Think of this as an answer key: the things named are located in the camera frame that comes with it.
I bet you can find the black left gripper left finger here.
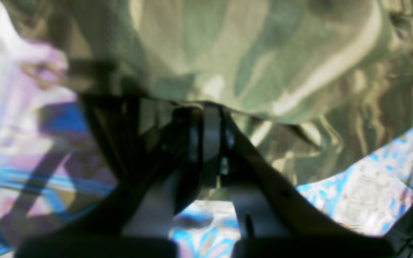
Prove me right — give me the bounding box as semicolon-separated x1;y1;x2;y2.
15;108;202;258

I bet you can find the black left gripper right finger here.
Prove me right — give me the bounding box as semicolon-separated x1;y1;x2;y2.
220;107;395;258

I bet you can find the camouflage T-shirt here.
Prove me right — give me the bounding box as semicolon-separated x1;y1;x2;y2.
2;0;413;186

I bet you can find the patterned tile tablecloth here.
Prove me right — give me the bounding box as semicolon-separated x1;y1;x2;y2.
0;0;413;258

